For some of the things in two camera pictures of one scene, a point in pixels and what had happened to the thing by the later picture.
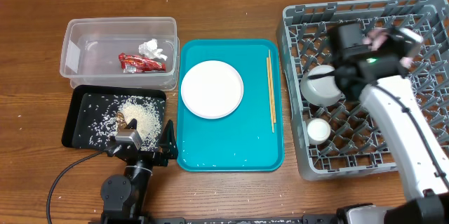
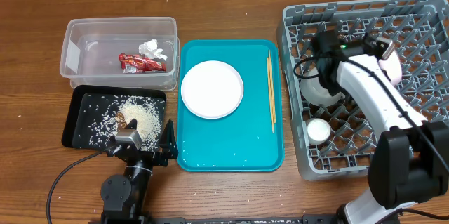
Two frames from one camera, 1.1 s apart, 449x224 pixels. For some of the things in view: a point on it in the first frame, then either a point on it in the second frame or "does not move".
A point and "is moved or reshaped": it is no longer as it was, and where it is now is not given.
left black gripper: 168,149 does not move
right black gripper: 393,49 to 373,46
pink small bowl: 374,38 is moved or reshaped
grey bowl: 323,91 does not move
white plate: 212,89 does not move
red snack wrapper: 135,64 does not move
